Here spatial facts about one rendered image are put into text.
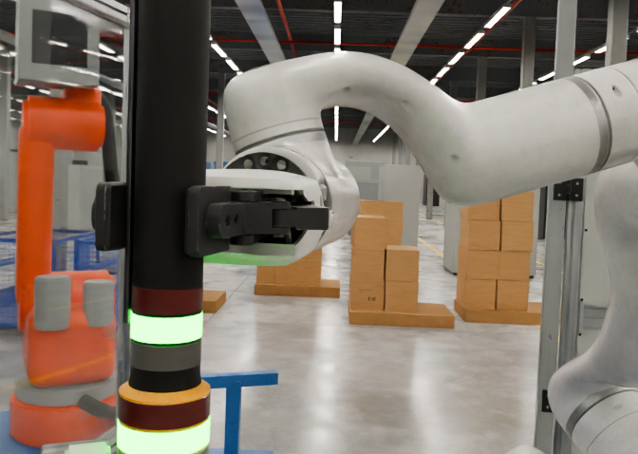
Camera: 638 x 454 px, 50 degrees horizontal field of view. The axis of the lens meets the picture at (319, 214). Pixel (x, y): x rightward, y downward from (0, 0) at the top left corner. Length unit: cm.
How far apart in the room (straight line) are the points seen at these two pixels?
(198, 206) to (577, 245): 186
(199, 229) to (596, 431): 82
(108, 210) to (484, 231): 820
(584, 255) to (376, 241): 591
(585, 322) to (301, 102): 170
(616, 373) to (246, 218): 69
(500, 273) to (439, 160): 803
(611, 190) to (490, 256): 771
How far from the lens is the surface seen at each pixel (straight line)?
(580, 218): 211
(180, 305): 32
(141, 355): 33
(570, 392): 106
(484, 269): 854
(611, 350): 94
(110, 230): 33
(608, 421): 104
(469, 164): 57
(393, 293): 799
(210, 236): 31
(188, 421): 33
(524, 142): 58
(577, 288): 213
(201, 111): 32
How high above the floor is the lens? 165
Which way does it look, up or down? 3 degrees down
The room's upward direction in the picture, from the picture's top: 2 degrees clockwise
